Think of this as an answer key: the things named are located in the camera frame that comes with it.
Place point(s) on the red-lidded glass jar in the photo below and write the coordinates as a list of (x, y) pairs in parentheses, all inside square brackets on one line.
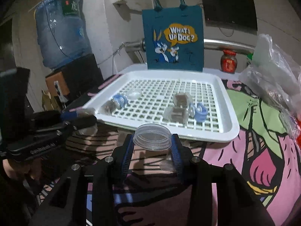
[(228, 63)]

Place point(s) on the clear plastic packet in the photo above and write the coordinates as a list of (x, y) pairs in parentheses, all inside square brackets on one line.
[(176, 114), (168, 164), (108, 108), (182, 98), (88, 111)]

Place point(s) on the clear plastic jar lid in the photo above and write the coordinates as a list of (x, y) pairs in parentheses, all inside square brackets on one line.
[(141, 143)]

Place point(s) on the blue plastic clip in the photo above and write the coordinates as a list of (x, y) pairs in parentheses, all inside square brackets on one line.
[(201, 116), (120, 98)]

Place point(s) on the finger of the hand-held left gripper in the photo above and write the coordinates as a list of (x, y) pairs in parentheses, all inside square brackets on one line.
[(69, 115), (84, 122)]

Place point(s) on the white power socket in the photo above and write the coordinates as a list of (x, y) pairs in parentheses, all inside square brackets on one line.
[(58, 91)]

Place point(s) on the clear plastic bag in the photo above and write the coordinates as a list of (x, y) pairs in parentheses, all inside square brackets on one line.
[(275, 75)]

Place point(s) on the white perforated plastic tray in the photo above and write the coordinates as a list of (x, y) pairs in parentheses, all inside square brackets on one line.
[(225, 131)]

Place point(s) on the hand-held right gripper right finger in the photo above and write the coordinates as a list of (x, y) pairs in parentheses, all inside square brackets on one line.
[(176, 155)]

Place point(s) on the green and white carton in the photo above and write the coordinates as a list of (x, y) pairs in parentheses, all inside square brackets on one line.
[(249, 60)]

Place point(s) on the blue water jug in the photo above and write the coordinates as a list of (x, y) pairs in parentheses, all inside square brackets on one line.
[(61, 40)]

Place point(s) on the printed cartoon blanket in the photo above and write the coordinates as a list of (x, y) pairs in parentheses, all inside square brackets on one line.
[(258, 157)]

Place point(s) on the clear plastic dome cover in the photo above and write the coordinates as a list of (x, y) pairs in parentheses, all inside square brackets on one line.
[(134, 94)]

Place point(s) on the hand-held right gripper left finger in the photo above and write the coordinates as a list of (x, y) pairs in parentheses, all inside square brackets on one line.
[(128, 153)]

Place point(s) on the black cabinet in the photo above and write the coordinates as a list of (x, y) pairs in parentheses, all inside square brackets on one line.
[(82, 75)]

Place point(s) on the metal bed rail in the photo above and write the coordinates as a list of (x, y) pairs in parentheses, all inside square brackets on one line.
[(134, 44)]

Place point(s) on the blue cartoon tote bag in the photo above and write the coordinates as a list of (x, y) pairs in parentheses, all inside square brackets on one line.
[(188, 58)]

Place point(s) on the black wall television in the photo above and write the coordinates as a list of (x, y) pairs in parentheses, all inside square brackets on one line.
[(230, 9)]

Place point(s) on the person's left hand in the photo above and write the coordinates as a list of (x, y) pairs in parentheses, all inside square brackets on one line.
[(16, 169)]

